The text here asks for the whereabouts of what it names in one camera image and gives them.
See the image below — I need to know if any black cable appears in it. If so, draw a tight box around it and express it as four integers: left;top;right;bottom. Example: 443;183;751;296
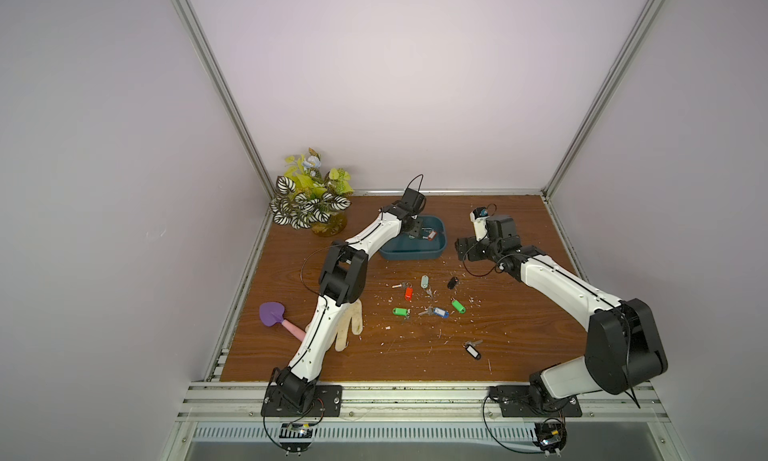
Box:
262;394;325;459
481;394;547;456

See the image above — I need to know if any cream knit work glove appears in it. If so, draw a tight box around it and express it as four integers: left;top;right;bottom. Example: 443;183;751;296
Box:
301;296;363;352

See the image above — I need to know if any purple pink toy shovel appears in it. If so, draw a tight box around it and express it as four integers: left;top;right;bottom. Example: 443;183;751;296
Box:
259;302;306;341

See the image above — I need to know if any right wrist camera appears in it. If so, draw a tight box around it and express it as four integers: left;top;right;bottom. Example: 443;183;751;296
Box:
470;207;489;241

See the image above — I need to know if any teal plastic storage box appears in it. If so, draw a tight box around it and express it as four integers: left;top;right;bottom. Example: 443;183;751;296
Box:
378;215;447;261

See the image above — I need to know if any left connector board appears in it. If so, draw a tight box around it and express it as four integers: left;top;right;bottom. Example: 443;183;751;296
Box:
278;423;315;456

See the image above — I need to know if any potted plant in amber vase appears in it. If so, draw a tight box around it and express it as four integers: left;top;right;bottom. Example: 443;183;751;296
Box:
269;148;354;237

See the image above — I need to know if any blue tag key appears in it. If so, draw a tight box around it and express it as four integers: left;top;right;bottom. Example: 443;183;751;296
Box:
418;307;450;319

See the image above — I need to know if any right black cable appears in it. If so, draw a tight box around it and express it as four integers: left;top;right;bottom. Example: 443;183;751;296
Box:
481;394;547;456

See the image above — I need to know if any red tag key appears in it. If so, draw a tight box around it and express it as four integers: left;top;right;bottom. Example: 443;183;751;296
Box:
392;281;414;301

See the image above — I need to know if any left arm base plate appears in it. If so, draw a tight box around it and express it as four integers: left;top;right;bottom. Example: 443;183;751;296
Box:
260;384;343;418

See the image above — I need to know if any aluminium front rail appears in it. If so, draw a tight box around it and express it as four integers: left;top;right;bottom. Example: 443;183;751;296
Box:
176;381;670;422

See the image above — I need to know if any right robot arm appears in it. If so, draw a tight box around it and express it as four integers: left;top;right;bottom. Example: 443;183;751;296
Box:
455;207;668;406

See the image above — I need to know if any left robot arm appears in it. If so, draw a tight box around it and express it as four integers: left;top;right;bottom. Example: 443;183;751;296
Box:
273;188;426;412

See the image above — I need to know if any right connector board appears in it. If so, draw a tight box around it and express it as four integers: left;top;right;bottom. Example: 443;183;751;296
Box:
533;417;568;456

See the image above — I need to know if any left black cable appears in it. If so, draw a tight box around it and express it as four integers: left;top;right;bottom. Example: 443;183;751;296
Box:
262;394;325;459

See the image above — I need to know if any black framed tag key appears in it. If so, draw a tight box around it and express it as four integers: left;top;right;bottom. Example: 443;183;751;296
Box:
464;340;483;360

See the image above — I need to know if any mint tag key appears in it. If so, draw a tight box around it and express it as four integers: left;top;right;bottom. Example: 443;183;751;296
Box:
420;275;433;298

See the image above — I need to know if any green tag key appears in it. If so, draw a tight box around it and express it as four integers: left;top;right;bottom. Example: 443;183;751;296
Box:
451;299;466;314
392;308;410;318

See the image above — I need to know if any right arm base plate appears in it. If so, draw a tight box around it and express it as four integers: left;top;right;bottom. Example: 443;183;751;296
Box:
488;385;583;418

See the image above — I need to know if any connector board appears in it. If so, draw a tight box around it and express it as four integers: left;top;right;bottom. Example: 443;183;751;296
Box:
278;423;315;456
533;417;568;456

